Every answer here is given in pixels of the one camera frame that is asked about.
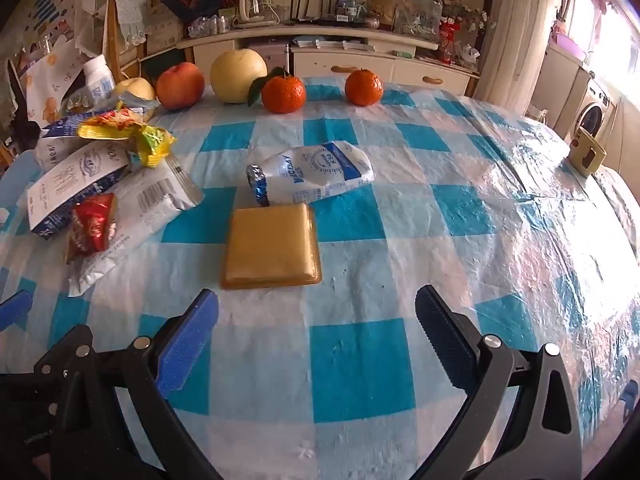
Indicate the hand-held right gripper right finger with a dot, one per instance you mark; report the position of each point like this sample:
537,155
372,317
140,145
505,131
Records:
445,340

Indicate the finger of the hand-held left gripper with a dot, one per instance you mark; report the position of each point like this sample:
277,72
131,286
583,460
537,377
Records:
15,308
60,355

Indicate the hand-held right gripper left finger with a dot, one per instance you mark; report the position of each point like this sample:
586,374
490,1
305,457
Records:
187,345

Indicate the white silver foil packet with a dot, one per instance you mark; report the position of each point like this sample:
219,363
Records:
145,210

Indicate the white and navy milk carton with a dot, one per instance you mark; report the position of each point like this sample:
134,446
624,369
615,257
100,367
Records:
55,145
75,180

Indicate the blue checked tablecloth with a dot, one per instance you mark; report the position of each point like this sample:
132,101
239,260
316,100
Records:
360,360

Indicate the small red snack packet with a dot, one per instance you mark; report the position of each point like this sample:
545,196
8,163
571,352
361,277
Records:
92,227

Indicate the amber square plastic tray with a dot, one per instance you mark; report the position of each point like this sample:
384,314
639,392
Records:
270,245

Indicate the crushed white plastic bottle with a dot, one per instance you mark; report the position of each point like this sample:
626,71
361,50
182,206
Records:
320,170

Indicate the yellow snack wrapper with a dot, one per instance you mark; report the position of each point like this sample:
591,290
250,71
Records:
120,125

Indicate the yellow mug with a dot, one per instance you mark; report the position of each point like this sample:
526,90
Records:
587,152

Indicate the orange print dining tablecloth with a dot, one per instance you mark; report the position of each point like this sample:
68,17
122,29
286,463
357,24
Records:
50,75

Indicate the upright white plastic bottle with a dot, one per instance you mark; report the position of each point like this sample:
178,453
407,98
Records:
97,77

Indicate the small yellow apple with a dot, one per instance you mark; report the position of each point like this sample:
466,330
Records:
136,91

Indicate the red apple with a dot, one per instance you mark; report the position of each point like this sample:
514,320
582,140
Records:
180,86

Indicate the cream TV cabinet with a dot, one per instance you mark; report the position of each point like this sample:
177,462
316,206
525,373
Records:
400,72

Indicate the washing machine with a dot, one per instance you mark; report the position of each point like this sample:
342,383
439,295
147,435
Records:
595,112

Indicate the large yellow pear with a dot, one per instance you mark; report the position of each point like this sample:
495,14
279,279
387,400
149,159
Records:
237,76

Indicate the red label bottle pack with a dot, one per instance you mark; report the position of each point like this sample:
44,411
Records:
452,40

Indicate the wooden chair with cover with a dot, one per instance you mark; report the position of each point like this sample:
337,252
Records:
127,20

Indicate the cream curtain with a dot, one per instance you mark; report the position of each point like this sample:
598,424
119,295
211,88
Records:
515,35

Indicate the clear plastic bag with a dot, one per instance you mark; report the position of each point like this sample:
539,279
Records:
417,12

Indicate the white kettle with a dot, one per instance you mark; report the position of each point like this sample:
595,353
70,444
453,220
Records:
252,7

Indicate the small water bottle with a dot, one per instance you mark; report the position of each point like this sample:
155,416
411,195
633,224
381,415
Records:
340,6
352,6

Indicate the black router with antennas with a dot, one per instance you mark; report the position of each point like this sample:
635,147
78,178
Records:
320,15

